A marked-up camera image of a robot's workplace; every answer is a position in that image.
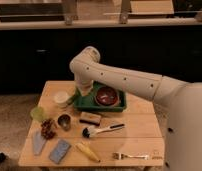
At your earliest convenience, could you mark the green pepper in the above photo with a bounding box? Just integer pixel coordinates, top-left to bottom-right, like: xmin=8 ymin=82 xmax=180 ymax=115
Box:
xmin=66 ymin=94 xmax=79 ymax=106

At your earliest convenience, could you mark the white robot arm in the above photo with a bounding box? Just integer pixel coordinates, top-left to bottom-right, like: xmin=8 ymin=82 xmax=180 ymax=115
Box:
xmin=69 ymin=46 xmax=202 ymax=171

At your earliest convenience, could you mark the white paper cup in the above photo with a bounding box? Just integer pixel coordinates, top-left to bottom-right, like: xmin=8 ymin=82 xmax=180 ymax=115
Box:
xmin=53 ymin=91 xmax=69 ymax=108

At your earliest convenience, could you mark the metal cup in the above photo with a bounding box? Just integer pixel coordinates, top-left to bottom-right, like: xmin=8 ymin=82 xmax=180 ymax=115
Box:
xmin=57 ymin=114 xmax=71 ymax=131

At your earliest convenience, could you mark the light green plastic cup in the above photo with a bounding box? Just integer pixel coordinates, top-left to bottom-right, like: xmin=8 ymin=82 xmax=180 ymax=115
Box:
xmin=30 ymin=106 xmax=45 ymax=122

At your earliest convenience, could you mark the green plastic tray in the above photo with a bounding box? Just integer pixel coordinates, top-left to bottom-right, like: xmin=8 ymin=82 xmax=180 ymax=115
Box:
xmin=74 ymin=82 xmax=127 ymax=112

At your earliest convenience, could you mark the dark red bowl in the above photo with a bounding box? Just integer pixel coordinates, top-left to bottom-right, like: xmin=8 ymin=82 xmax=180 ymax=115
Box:
xmin=95 ymin=86 xmax=118 ymax=106

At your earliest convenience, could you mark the brown wooden block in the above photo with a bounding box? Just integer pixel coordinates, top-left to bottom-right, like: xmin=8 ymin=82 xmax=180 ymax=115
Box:
xmin=79 ymin=112 xmax=101 ymax=126

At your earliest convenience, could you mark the black and white brush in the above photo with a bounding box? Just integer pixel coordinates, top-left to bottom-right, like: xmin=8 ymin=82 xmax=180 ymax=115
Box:
xmin=82 ymin=124 xmax=125 ymax=138

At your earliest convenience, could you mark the wooden table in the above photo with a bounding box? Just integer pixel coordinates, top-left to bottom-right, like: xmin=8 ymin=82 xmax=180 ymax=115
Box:
xmin=19 ymin=81 xmax=164 ymax=168

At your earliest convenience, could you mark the dark red grape bunch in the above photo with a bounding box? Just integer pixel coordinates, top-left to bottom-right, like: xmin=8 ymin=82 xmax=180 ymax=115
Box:
xmin=41 ymin=119 xmax=56 ymax=140

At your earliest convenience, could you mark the blue sponge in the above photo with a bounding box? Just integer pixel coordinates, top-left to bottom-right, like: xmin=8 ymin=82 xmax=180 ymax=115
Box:
xmin=49 ymin=139 xmax=71 ymax=164

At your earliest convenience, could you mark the yellow corn cob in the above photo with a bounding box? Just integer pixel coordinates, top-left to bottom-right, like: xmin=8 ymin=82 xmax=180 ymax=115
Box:
xmin=76 ymin=143 xmax=100 ymax=162

